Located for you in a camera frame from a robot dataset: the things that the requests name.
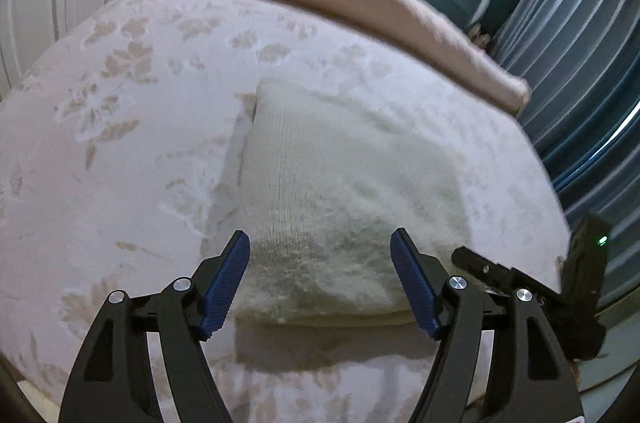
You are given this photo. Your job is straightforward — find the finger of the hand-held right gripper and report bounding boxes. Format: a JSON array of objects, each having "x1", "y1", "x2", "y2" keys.
[{"x1": 451, "y1": 246, "x2": 567, "y2": 307}]

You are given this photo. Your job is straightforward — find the cream fuzzy knit sweater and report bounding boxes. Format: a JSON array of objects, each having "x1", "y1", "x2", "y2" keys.
[{"x1": 232, "y1": 78, "x2": 473, "y2": 329}]

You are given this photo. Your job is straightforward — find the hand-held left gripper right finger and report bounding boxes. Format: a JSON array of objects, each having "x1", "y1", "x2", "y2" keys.
[{"x1": 389, "y1": 227, "x2": 585, "y2": 423}]

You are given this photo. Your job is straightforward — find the grey blue curtain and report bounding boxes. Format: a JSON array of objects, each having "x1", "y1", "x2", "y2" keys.
[{"x1": 495, "y1": 0, "x2": 640, "y2": 304}]

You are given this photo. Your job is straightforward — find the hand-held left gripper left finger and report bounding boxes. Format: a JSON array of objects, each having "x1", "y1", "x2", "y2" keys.
[{"x1": 57, "y1": 229, "x2": 252, "y2": 423}]

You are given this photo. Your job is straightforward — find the butterfly print bed cover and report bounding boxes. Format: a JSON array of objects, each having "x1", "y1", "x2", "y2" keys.
[{"x1": 0, "y1": 0, "x2": 576, "y2": 423}]

